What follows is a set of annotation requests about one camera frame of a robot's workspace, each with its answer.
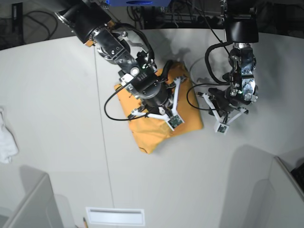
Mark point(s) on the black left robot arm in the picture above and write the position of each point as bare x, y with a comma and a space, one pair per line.
238, 87

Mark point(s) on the power strip with plugs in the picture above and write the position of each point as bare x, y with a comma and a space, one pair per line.
182, 17

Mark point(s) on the black keyboard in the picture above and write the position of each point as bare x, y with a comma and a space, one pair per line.
298, 174

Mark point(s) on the yellow T-shirt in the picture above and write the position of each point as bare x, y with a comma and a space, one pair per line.
150, 132

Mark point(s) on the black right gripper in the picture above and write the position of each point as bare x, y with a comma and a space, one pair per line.
152, 91

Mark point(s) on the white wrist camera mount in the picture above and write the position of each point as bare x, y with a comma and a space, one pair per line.
223, 121
170, 117

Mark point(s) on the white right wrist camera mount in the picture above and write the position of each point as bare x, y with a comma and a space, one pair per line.
170, 117

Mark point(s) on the grey partition panel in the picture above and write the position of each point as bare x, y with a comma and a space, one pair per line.
287, 210
38, 209

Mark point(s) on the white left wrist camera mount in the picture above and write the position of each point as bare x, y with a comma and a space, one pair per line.
223, 121

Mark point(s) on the grey right partition panel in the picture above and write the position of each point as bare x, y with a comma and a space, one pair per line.
287, 210

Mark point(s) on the grey left partition panel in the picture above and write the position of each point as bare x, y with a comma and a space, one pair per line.
38, 209

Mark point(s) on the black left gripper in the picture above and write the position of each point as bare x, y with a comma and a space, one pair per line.
225, 103

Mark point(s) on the blue grey device box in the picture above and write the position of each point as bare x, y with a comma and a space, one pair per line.
144, 3

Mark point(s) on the pencil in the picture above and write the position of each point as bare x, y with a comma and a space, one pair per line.
85, 222

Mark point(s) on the white crumpled cloth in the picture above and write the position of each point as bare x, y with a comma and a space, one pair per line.
8, 146

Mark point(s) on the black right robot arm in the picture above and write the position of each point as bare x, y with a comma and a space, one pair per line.
123, 45

